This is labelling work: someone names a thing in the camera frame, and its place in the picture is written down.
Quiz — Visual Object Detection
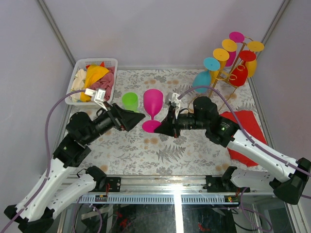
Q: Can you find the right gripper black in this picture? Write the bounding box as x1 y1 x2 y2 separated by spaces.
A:
154 107 208 138

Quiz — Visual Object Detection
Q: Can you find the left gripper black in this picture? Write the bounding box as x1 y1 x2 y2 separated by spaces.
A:
86 101 147 145

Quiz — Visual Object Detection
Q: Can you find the green plastic wine glass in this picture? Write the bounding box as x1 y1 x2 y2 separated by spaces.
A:
121 92 138 112

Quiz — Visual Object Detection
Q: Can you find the magenta plastic wine glass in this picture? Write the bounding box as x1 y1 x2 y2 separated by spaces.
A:
142 89 163 133

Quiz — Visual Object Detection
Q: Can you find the red plastic wine glass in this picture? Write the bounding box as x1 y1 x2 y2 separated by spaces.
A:
229 50 255 87

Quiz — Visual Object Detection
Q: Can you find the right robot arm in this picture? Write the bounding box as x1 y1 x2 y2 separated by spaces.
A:
154 97 311 205

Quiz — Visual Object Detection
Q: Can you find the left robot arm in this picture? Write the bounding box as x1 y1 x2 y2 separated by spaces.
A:
4 103 145 233

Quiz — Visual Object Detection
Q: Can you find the teal plastic wine glass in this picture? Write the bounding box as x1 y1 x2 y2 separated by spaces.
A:
192 57 220 88

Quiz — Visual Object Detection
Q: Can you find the front yellow wine glass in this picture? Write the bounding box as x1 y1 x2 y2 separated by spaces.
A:
210 48 229 84

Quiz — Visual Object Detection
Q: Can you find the yellow wine glass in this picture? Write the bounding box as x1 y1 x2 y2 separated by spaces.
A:
246 41 264 78
222 39 238 67
210 48 229 84

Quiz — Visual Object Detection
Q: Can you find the middle yellow wine glass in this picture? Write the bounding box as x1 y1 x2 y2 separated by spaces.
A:
222 39 238 67

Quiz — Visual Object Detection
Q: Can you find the rear magenta wine glass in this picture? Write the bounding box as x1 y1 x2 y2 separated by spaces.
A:
229 32 245 43

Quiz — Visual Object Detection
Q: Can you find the rear right yellow wine glass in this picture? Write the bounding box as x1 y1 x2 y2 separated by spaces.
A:
246 41 264 78

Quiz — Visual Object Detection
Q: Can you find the pink cloth in basket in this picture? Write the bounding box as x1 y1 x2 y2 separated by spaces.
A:
89 66 115 100

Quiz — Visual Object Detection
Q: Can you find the yellow cloth in basket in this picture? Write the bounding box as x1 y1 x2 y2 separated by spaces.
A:
83 64 115 100

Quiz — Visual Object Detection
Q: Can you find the cream floral cloth in basket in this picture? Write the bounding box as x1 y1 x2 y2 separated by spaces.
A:
70 69 87 102

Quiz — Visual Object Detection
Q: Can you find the red folded cloth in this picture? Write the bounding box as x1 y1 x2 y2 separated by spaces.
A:
218 110 268 168

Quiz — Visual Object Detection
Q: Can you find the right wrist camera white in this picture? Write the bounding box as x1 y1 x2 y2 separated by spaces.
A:
165 92 181 119

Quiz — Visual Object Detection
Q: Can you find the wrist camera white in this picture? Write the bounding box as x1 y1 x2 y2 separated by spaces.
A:
85 88 107 111
165 92 181 119

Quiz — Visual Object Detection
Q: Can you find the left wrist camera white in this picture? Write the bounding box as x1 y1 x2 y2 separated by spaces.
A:
85 88 107 111

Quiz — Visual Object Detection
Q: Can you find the aluminium front rail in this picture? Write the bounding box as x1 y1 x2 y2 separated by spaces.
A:
55 174 243 195

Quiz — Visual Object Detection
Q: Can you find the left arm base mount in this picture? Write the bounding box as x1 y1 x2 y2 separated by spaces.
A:
77 166 121 195

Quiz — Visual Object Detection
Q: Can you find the slotted grey cable duct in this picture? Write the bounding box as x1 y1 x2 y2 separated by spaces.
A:
79 194 238 205

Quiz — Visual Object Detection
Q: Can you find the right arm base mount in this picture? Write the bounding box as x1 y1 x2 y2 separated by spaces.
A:
203 166 251 193

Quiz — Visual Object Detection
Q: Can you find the gold wire glass rack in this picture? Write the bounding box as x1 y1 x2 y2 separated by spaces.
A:
187 36 255 123

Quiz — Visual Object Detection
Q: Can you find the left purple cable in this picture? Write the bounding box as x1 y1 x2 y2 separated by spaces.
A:
2 89 87 233

